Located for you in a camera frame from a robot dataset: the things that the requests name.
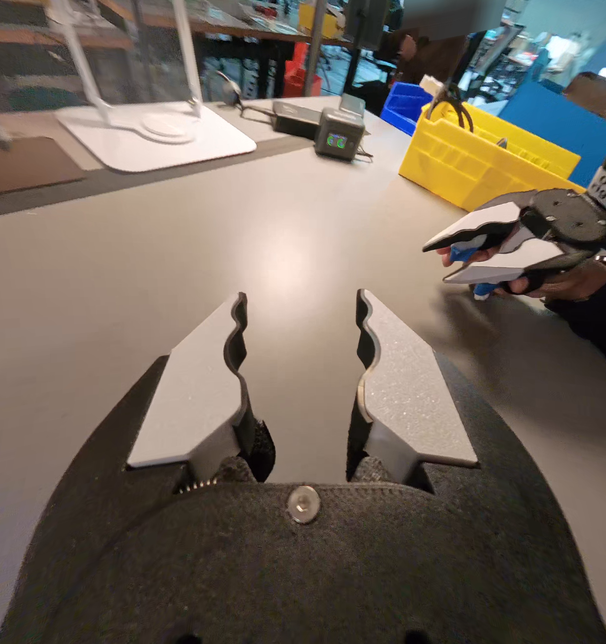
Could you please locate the brown cardboard box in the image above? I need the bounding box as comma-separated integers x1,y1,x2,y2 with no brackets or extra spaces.
564,71,606,120

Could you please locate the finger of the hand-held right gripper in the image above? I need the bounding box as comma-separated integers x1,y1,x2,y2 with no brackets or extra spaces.
443,229,565,285
423,190,538,253

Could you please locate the small yellow bin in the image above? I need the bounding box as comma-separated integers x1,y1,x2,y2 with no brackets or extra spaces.
298,2,341,38

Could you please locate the brown cardboard sheet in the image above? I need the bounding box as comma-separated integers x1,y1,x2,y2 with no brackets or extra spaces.
0,136,87,198

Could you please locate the red plastic bin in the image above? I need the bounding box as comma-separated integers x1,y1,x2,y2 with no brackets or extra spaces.
283,43,324,99

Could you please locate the black monitor on stand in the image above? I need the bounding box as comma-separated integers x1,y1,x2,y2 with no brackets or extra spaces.
343,0,390,51

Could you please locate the blue partition panel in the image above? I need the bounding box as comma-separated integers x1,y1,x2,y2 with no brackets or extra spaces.
499,80,606,188

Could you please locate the black braided cable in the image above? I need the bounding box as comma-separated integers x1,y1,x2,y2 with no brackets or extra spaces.
428,83,475,132

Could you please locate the grey metal pole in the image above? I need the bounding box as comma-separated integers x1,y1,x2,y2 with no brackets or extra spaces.
303,0,330,97

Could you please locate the black adapter cable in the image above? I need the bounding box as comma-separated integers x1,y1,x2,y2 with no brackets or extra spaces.
238,98,279,119

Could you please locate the dark grey power bank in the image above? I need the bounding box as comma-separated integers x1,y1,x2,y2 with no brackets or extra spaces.
313,107,366,163

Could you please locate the person's right forearm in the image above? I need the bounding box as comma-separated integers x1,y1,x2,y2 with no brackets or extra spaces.
544,262,606,366

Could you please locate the blue plastic bin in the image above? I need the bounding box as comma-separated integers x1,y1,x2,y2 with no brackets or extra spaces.
381,80,435,137

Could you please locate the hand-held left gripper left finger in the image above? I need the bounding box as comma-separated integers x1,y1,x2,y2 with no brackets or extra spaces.
126,292,257,483

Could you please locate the black power adapter brick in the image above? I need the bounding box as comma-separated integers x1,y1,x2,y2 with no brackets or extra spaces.
272,100,325,141

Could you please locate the wooden workbench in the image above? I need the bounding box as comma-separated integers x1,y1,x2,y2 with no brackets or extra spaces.
97,0,356,48

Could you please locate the grey black round device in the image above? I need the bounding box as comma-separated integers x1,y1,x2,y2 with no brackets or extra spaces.
216,70,243,106

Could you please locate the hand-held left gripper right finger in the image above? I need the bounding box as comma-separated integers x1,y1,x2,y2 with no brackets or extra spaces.
355,288,481,487

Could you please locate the yellow plastic bin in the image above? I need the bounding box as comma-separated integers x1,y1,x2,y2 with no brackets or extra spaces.
399,98,586,212

